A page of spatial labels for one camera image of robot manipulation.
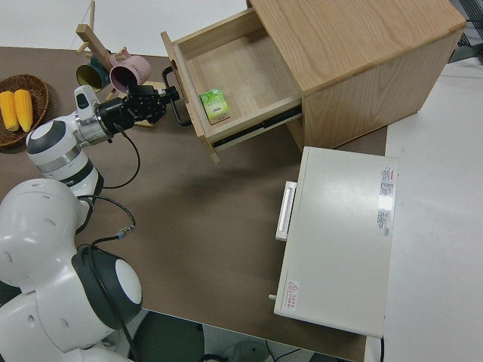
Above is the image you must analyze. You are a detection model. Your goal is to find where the round wicker tray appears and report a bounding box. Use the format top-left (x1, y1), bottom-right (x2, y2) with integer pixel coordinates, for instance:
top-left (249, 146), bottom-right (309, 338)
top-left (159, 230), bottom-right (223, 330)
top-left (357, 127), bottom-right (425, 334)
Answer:
top-left (0, 74), bottom-right (50, 147)

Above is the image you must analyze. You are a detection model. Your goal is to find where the teal mug yellow inside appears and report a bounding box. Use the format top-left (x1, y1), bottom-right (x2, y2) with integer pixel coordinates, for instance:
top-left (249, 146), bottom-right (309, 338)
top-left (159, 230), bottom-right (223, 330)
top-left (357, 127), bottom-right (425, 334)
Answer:
top-left (75, 56), bottom-right (112, 94)

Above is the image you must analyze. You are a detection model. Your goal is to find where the wooden cabinet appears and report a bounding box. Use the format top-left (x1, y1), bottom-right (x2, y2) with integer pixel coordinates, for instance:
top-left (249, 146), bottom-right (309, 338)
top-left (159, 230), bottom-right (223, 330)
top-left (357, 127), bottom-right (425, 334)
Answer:
top-left (247, 0), bottom-right (467, 152)

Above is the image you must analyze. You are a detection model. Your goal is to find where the wooden mug tree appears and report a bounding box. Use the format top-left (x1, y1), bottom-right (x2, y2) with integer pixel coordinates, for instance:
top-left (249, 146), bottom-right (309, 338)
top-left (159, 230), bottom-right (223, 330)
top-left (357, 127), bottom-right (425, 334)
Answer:
top-left (75, 0), bottom-right (131, 100)

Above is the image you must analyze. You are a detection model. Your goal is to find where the wooden drawer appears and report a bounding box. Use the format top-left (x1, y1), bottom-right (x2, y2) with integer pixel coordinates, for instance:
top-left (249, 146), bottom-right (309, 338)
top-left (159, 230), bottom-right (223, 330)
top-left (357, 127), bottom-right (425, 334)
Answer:
top-left (161, 8), bottom-right (303, 164)

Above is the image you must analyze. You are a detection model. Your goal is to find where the white toaster oven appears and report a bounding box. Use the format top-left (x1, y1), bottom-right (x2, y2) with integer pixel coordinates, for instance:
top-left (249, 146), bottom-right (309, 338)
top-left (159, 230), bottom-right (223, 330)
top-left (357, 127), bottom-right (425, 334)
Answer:
top-left (268, 146), bottom-right (400, 339)

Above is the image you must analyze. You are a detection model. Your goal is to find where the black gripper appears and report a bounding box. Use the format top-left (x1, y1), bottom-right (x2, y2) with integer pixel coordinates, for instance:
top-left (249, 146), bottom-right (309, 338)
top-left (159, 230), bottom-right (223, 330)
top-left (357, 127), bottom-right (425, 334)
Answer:
top-left (97, 84), bottom-right (179, 133)

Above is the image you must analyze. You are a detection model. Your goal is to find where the pink mug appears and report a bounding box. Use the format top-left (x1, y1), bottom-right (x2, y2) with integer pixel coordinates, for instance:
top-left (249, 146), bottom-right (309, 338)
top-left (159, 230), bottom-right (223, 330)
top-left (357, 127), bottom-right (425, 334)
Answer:
top-left (109, 54), bottom-right (152, 94)

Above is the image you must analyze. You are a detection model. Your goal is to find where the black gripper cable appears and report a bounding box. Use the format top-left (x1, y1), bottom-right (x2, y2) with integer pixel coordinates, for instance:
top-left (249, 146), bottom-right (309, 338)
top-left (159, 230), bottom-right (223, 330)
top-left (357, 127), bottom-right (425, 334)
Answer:
top-left (77, 127), bottom-right (141, 362)

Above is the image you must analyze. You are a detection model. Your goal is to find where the yellow corn cob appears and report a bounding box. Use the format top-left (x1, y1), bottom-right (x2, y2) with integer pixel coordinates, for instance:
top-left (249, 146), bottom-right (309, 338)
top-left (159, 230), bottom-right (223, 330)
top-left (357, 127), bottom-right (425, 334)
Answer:
top-left (0, 90), bottom-right (19, 132)
top-left (14, 88), bottom-right (34, 133)

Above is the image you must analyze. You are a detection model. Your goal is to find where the green small carton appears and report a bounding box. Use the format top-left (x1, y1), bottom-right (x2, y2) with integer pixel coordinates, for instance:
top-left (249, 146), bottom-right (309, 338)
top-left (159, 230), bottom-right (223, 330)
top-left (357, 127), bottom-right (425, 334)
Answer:
top-left (198, 87), bottom-right (231, 124)

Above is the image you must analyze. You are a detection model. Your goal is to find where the black drawer handle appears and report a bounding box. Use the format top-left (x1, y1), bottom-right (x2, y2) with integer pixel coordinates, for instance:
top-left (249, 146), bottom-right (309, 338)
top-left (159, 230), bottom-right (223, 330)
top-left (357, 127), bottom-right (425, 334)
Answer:
top-left (162, 66), bottom-right (192, 127)

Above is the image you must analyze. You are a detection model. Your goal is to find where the brown table mat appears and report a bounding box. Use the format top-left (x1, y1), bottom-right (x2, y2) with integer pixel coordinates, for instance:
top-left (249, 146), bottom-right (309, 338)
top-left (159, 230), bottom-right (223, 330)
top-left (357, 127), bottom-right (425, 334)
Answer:
top-left (0, 45), bottom-right (389, 351)

